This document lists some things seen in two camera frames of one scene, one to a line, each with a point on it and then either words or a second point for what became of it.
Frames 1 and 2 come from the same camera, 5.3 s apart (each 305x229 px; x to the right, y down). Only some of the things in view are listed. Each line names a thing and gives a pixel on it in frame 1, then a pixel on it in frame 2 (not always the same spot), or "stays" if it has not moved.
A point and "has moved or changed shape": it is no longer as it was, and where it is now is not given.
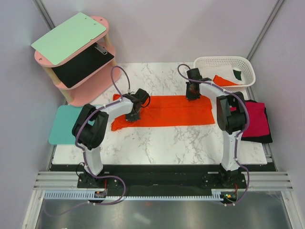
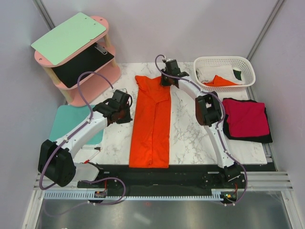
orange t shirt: x=168 y=110 has moved or changed shape
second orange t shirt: x=220 y=81 stays
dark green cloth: x=238 y=74 stays
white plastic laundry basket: x=248 y=73 stays
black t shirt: x=262 y=139 stays
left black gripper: x=131 y=119 -> x=127 y=118
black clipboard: x=97 y=56 stays
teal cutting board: x=66 y=117 stays
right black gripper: x=188 y=96 -> x=163 y=83
